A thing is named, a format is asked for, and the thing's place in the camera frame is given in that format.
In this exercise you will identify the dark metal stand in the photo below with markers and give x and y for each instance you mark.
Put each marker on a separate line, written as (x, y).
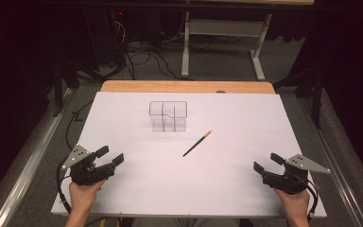
(308, 91)
(63, 85)

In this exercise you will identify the dark pencil with orange end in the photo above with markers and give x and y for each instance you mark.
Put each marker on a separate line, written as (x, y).
(197, 143)

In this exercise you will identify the metal floor rail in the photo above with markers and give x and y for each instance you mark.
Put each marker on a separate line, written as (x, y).
(337, 170)
(28, 167)

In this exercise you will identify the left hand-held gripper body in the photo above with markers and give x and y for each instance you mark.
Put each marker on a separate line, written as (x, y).
(86, 173)

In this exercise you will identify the wooden table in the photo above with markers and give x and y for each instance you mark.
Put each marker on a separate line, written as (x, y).
(157, 86)

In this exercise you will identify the person's right hand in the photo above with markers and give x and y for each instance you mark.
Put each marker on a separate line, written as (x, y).
(294, 201)

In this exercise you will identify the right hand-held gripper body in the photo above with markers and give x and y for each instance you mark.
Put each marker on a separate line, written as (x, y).
(291, 181)

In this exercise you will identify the dark equipment case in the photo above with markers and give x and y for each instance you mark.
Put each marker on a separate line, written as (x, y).
(107, 34)

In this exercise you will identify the person's left hand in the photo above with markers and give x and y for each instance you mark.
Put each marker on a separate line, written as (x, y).
(83, 195)

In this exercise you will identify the clear plastic divided pen holder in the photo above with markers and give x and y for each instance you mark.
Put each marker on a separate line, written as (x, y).
(168, 116)

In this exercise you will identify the white metal desk frame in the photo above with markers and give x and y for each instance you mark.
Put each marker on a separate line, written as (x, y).
(223, 27)

